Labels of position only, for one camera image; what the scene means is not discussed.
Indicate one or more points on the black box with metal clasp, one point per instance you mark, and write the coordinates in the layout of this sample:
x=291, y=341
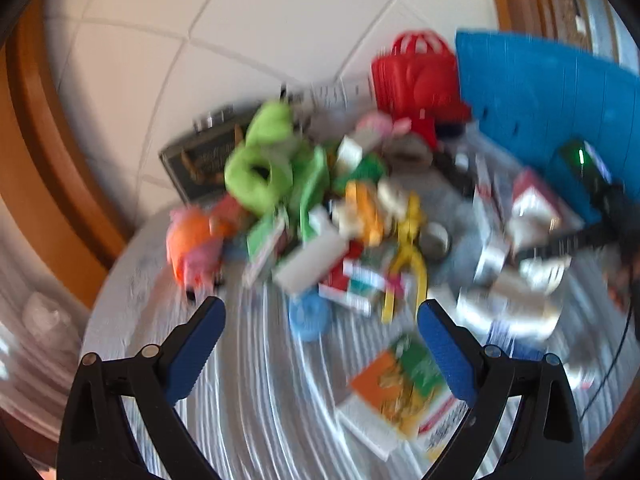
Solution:
x=200, y=165

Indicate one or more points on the small pink pig plush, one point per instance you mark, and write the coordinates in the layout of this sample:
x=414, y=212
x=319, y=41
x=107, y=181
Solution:
x=380, y=122

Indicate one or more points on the green can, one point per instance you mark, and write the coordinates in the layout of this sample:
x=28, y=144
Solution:
x=367, y=172

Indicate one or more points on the clear plastic bag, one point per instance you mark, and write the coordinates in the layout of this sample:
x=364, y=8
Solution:
x=50, y=317

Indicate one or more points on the round metal tin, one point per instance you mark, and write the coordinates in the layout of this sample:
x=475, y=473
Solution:
x=435, y=241

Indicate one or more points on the green and white box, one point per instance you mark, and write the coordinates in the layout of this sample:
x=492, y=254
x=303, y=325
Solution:
x=265, y=245

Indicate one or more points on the red bear suitcase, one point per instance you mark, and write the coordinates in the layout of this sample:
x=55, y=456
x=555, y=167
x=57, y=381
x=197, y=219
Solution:
x=415, y=85

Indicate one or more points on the orange and green medicine box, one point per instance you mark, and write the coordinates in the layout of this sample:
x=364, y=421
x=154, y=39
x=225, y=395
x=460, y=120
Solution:
x=400, y=390

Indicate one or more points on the blue plastic storage crate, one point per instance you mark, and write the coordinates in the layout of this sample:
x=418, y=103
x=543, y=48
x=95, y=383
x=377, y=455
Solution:
x=530, y=95

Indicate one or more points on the blue round lid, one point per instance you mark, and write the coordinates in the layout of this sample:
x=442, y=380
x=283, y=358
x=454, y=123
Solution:
x=309, y=316

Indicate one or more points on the grey cloth-covered desktop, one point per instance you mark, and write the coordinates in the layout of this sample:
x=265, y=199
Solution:
x=280, y=410

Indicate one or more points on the small white carton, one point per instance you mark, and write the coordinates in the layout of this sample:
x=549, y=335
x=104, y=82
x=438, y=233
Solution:
x=349, y=155

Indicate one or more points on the red and silver packet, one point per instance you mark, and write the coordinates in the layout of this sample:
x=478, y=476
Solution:
x=537, y=205

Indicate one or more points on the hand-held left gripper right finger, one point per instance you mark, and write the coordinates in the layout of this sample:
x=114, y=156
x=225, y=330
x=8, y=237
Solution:
x=447, y=355

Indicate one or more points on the orange and pink pig plush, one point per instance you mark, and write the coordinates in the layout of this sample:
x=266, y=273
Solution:
x=192, y=245

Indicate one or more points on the green frog plush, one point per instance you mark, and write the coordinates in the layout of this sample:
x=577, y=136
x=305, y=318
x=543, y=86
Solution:
x=260, y=165

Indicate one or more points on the long white box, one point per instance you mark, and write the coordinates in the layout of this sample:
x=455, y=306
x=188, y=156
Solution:
x=310, y=262

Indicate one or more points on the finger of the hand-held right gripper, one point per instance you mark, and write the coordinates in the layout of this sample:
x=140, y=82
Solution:
x=565, y=242

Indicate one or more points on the red and white medicine box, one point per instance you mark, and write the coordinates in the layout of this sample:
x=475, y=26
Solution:
x=352, y=285

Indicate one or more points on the white curtain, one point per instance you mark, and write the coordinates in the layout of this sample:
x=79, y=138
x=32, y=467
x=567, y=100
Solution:
x=35, y=360

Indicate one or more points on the white wall socket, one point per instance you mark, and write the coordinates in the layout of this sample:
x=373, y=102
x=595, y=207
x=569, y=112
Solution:
x=327, y=92
x=357, y=87

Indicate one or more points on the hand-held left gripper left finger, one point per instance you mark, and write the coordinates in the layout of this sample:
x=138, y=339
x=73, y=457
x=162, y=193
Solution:
x=195, y=355

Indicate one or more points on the silver foil packet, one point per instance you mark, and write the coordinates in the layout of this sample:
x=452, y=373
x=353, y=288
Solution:
x=510, y=300

